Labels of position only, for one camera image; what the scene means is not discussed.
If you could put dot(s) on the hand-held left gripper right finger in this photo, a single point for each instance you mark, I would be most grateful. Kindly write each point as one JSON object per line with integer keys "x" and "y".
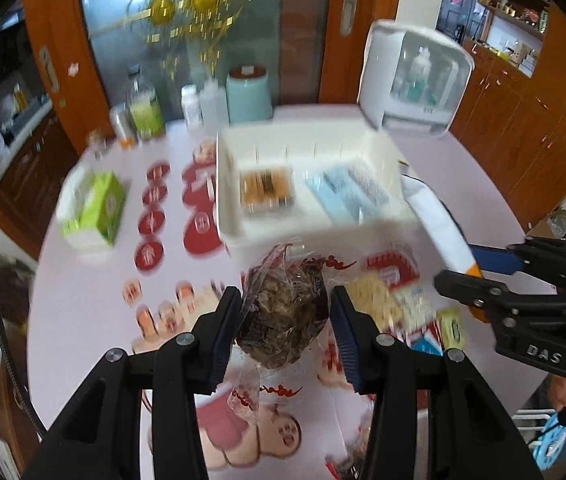
{"x": 345, "y": 340}

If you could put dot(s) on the gold door ornament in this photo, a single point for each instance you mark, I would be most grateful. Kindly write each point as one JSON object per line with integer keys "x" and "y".
{"x": 183, "y": 5}

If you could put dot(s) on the glass bottle with green label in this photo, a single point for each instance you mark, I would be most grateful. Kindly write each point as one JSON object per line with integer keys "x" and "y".
{"x": 145, "y": 110}

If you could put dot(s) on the yellow noodle snack packet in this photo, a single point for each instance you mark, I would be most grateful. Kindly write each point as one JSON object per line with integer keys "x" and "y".
{"x": 370, "y": 295}

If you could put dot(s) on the small clear glass bottle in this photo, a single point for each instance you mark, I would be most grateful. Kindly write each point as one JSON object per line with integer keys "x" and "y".
{"x": 95, "y": 142}

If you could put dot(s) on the white blue snack packet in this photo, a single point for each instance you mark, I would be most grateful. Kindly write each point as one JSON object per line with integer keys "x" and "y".
{"x": 415, "y": 305}

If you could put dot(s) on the teal canister with brown lid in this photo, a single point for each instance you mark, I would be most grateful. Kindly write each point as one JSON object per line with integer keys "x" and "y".
{"x": 248, "y": 95}

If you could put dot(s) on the white cosmetic organizer case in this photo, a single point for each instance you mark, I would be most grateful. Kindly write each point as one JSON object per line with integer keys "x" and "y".
{"x": 413, "y": 80}

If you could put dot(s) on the clear packet of tan snack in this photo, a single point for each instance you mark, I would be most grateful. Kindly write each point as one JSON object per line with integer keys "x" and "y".
{"x": 268, "y": 190}

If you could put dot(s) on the small yellow-green packet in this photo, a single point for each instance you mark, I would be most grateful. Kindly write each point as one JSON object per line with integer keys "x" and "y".
{"x": 452, "y": 330}

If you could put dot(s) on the blue patterned bag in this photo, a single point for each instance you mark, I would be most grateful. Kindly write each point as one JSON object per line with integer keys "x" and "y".
{"x": 550, "y": 440}

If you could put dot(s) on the pink printed tablecloth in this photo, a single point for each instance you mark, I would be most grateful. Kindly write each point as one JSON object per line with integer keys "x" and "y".
{"x": 113, "y": 320}

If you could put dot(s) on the white orange snack packet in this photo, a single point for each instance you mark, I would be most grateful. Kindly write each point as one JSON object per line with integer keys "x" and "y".
{"x": 443, "y": 225}

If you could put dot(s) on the small blue white packet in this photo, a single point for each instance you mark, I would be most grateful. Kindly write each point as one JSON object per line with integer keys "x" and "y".
{"x": 425, "y": 342}

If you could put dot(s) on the translucent squeeze bottle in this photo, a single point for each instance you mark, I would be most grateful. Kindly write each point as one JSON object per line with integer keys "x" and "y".
{"x": 213, "y": 102}

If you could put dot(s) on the green tissue pack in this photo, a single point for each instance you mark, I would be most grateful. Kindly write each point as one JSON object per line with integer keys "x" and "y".
{"x": 95, "y": 207}

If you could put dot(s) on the person's right hand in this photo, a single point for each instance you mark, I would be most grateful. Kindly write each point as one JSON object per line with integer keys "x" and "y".
{"x": 560, "y": 390}

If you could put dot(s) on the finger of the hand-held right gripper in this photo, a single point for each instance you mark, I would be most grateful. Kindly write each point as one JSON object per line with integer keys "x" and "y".
{"x": 468, "y": 290}
{"x": 493, "y": 260}

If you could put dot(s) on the white pill bottle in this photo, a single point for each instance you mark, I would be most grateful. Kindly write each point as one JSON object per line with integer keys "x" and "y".
{"x": 191, "y": 105}

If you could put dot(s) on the frosted glass door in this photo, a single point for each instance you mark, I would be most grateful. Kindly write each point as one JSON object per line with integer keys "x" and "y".
{"x": 113, "y": 50}

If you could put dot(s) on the small jar with orange base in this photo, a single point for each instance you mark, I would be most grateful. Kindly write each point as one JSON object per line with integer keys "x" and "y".
{"x": 122, "y": 127}

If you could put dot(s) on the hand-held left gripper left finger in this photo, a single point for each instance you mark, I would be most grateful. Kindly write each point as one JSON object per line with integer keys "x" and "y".
{"x": 223, "y": 340}

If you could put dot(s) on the red white snack packet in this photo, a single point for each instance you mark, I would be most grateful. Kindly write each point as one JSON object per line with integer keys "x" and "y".
{"x": 393, "y": 267}

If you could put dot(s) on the clear bag of dried snack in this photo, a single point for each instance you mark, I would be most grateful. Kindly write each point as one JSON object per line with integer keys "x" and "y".
{"x": 283, "y": 305}

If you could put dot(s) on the white plastic storage box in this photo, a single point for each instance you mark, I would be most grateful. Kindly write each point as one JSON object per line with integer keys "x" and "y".
{"x": 288, "y": 237}

